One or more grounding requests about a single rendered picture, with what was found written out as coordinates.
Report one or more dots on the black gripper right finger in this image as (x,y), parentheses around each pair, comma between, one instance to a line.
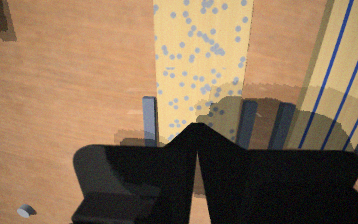
(232,174)

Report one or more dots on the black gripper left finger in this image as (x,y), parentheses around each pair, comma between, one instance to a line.
(167,171)

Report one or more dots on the pale yellow speckled strip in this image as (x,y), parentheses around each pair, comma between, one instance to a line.
(200,57)

